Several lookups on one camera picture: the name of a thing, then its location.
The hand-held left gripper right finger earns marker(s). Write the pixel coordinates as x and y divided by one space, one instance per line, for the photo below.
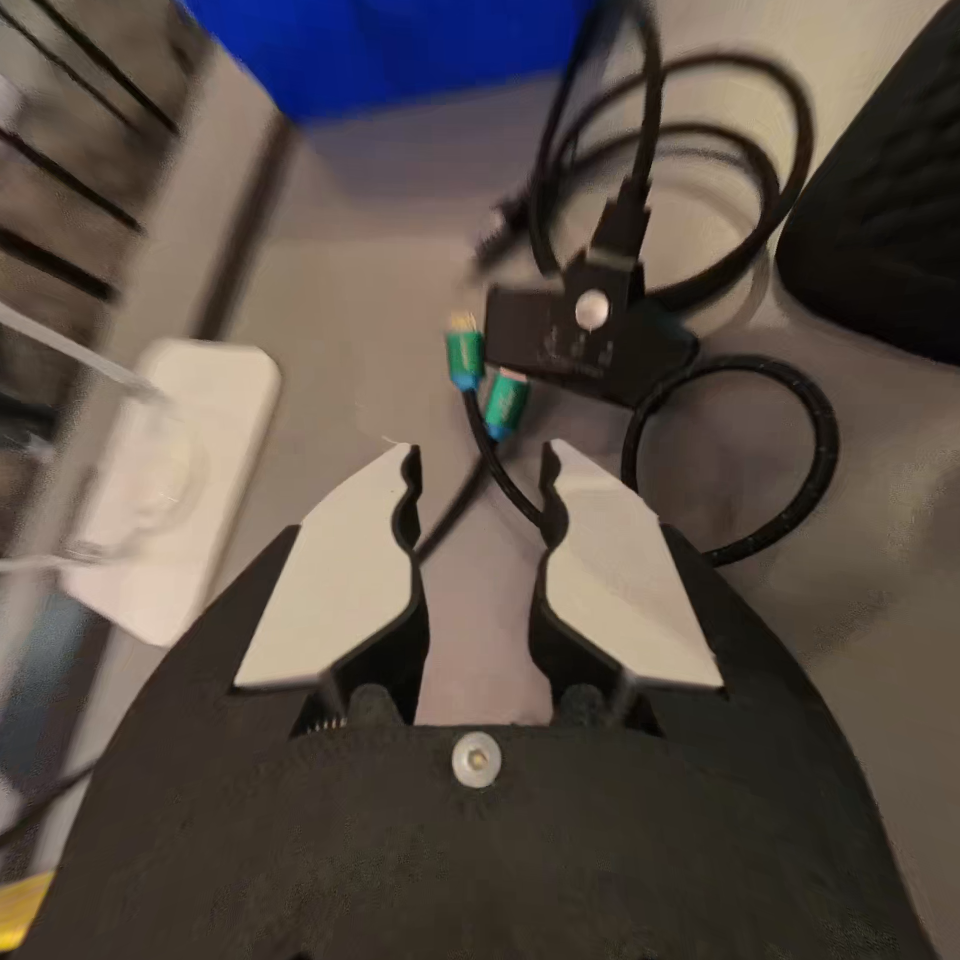
630 600

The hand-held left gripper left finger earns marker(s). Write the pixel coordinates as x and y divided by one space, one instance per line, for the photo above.
330 600

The yellow plastic bin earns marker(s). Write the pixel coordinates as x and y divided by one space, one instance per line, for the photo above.
15 923

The white stand base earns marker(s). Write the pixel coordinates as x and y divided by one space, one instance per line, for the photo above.
195 480

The blue divided plastic bin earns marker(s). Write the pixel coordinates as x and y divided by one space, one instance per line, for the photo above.
390 53

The black textured pad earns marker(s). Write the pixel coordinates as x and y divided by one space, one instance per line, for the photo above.
900 210

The black hdmi switch box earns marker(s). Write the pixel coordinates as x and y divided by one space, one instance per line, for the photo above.
600 353

